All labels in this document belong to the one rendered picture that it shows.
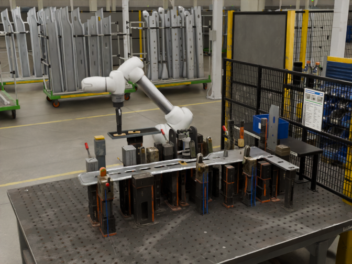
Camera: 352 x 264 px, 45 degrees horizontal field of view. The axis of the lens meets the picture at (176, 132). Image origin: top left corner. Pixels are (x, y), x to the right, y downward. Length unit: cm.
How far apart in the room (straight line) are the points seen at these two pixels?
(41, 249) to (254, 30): 395
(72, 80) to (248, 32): 504
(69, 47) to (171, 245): 756
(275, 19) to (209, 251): 343
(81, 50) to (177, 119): 662
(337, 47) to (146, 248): 546
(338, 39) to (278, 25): 219
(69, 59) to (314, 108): 713
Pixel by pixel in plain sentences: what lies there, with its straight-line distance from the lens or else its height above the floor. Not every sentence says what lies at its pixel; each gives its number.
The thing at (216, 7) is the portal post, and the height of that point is 205.
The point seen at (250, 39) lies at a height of 165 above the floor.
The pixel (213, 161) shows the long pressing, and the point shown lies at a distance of 301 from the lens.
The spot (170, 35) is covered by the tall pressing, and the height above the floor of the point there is 140.
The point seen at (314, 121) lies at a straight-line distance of 333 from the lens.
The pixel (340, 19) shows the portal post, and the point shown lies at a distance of 732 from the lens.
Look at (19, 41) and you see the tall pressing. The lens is 1226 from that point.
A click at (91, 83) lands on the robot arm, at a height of 155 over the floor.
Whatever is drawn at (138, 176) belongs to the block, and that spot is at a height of 103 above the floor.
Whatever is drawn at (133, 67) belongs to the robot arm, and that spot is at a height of 157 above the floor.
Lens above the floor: 201
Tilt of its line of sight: 16 degrees down
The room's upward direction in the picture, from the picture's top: straight up
